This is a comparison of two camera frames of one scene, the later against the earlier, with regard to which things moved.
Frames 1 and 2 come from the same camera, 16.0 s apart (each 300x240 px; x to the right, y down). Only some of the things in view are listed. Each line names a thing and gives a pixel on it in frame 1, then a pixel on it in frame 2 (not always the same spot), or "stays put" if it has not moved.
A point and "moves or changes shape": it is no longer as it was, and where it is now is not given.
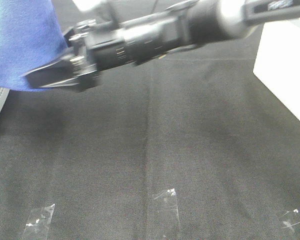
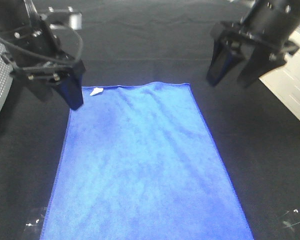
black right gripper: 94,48 -> 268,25
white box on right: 283,63 stays put
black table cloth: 194,146 stays put
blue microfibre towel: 24,35 moves or changes shape
